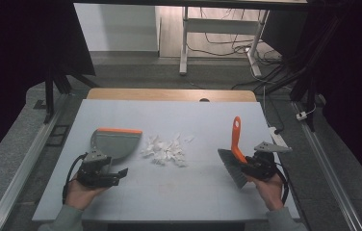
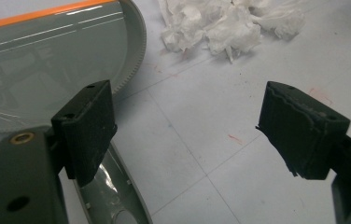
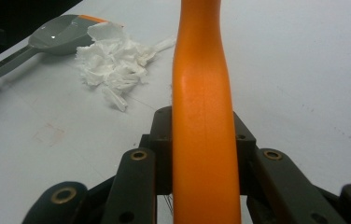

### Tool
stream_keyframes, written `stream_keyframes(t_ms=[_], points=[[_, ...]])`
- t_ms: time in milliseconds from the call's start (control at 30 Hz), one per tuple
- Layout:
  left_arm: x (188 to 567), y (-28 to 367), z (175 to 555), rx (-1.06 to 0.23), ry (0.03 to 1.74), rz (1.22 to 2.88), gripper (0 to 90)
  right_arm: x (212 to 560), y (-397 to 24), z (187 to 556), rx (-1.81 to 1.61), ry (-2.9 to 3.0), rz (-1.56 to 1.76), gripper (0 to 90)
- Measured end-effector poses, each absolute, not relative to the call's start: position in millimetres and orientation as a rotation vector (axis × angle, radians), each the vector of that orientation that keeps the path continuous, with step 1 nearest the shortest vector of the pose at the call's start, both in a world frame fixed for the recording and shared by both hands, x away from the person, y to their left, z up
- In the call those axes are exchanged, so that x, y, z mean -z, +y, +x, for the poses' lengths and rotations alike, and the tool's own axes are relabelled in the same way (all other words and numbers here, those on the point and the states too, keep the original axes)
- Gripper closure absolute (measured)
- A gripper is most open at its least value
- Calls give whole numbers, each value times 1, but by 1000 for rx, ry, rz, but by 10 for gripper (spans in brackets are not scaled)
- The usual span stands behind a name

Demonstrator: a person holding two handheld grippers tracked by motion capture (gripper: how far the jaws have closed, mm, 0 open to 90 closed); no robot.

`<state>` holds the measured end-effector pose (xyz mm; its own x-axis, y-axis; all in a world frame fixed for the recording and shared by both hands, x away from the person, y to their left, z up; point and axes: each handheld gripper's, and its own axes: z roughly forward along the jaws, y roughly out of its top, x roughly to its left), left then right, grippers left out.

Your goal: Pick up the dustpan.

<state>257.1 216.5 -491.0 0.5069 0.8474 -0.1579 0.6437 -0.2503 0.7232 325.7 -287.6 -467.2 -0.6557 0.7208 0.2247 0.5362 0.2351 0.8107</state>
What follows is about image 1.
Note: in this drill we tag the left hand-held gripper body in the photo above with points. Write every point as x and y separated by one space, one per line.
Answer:
94 171

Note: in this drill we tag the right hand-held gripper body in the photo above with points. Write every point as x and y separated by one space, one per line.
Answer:
261 166

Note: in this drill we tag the grey dustpan with orange rim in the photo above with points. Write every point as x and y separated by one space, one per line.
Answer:
115 144

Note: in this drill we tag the pile of white paper scraps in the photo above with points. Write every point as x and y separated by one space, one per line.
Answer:
166 151

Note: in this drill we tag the person's left hand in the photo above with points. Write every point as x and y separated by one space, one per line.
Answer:
81 194

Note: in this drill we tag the person's right hand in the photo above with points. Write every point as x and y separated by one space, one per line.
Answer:
270 191

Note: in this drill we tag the white power strip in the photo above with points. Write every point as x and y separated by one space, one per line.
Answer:
277 136

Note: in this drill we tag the black floor plate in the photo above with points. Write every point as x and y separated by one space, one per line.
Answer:
57 135

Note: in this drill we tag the small white adapter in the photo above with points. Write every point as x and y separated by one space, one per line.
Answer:
301 115

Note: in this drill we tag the black metal stand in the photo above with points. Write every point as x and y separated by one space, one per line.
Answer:
310 96

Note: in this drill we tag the black tripod stand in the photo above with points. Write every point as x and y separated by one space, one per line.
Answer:
50 96

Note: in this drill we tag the wooden desk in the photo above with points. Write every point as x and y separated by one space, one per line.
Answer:
169 95

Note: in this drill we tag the black curtain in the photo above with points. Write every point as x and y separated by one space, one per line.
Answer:
355 80
15 64

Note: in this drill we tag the white cabinet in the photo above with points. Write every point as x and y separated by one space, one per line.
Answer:
118 27

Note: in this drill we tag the aluminium rail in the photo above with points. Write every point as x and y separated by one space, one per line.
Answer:
25 163
326 170

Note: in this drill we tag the white desk frame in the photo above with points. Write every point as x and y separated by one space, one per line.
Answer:
220 25

